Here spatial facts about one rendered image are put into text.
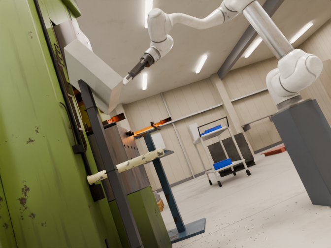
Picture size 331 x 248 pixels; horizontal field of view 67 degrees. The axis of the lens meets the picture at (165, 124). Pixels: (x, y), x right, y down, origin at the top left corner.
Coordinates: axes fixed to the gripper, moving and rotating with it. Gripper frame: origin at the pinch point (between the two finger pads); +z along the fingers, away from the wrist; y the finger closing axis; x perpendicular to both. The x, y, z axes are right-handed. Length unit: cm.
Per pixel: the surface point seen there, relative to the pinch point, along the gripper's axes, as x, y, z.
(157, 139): -60, 802, -275
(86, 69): 9.2, -26.0, 21.2
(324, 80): -405, 545, -823
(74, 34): 56, 31, -15
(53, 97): 24.2, 13.0, 32.1
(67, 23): 66, 32, -18
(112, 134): -12.0, 31.7, 21.3
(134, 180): -42, 30, 35
